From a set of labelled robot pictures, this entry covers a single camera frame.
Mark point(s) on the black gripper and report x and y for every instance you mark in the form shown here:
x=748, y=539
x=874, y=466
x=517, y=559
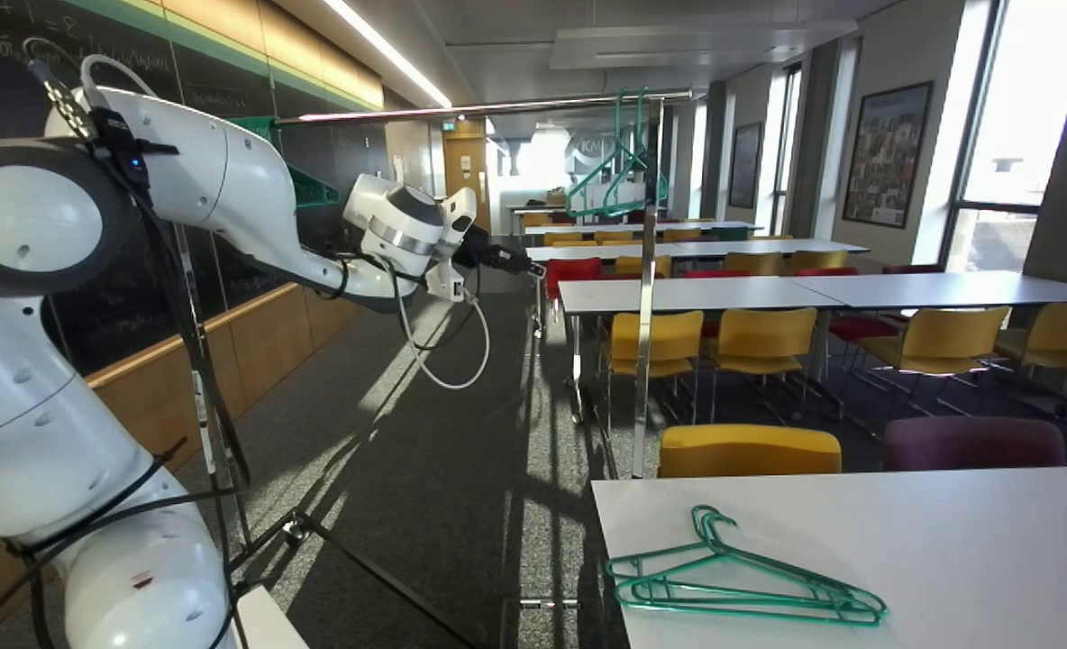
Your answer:
x=481, y=252

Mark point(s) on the green plastic hanger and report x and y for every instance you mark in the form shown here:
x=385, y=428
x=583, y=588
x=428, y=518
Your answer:
x=751, y=605
x=590, y=175
x=716, y=545
x=662, y=181

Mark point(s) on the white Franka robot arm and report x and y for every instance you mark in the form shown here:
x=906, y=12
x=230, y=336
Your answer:
x=31, y=436

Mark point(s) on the red chair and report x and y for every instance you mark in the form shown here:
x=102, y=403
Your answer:
x=571, y=277
x=701, y=271
x=862, y=331

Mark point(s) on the wooden door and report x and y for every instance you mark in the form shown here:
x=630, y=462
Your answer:
x=466, y=148

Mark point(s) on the yellow plastic chair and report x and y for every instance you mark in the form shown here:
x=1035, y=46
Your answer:
x=943, y=339
x=756, y=265
x=1061, y=335
x=654, y=345
x=821, y=262
x=639, y=268
x=751, y=451
x=766, y=339

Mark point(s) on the white rectangular table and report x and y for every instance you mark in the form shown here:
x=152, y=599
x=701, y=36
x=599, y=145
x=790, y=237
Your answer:
x=980, y=290
x=643, y=229
x=701, y=252
x=679, y=295
x=980, y=565

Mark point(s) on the metal clothes rack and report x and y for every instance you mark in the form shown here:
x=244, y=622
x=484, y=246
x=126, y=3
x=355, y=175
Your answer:
x=648, y=362

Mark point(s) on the ceiling light strip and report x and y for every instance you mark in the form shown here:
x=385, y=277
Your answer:
x=392, y=56

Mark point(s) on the thin black stand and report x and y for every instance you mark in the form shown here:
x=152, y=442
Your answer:
x=305, y=526

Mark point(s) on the maroon chair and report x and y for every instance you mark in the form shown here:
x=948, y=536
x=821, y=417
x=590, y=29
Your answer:
x=971, y=442

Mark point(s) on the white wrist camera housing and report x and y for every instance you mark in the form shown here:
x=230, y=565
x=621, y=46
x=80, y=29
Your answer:
x=448, y=284

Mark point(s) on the dark wall chalkboard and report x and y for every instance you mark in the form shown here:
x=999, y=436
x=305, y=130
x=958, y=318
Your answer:
x=220, y=86

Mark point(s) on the large framed wall picture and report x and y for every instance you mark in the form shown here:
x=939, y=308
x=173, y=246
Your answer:
x=887, y=158

